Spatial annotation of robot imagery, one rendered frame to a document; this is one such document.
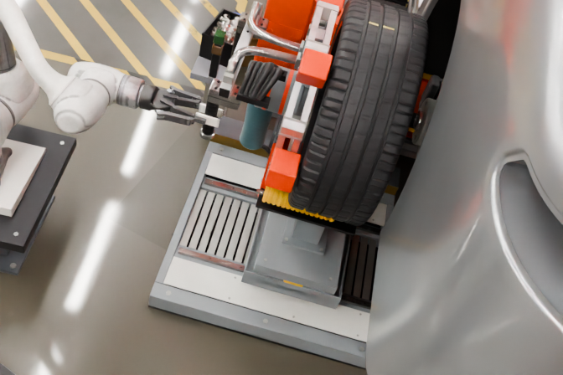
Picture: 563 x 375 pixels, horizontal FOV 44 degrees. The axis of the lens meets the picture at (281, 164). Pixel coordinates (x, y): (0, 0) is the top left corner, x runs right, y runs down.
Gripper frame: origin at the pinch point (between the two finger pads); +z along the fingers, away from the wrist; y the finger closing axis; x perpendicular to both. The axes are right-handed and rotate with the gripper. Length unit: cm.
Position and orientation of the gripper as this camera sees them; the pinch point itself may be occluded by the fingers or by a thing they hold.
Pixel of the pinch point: (209, 115)
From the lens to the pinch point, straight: 200.7
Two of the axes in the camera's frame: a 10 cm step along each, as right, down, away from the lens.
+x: 2.1, -6.6, -7.2
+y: -1.9, 7.0, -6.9
